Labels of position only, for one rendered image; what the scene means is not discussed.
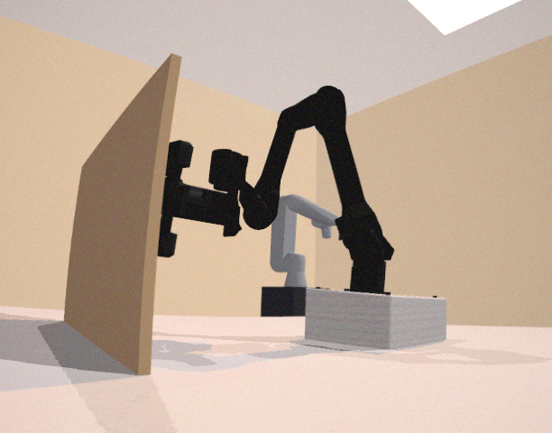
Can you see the tan flat board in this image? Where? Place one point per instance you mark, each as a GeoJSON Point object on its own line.
{"type": "Point", "coordinates": [114, 244]}

